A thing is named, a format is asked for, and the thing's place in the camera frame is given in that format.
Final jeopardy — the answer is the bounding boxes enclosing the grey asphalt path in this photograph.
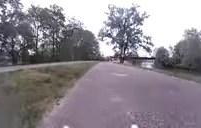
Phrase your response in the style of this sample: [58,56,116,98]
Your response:
[37,61,201,128]

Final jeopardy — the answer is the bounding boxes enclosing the large lone tree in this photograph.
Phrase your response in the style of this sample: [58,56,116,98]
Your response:
[97,3,155,65]

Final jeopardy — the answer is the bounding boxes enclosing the dark bridge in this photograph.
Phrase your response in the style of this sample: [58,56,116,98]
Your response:
[129,56,157,62]

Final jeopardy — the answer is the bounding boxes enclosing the row of trees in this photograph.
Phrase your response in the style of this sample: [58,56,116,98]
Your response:
[0,0,102,68]

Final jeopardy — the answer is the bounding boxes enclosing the grey side road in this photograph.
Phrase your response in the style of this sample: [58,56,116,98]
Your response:
[0,60,99,75]

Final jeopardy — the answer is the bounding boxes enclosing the grass strip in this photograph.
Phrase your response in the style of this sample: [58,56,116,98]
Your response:
[0,61,100,128]

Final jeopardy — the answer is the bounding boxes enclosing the grass verge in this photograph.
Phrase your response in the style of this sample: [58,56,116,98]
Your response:
[127,63,201,86]

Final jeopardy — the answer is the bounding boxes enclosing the group of bushy trees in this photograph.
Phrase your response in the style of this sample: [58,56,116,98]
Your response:
[153,22,201,75]

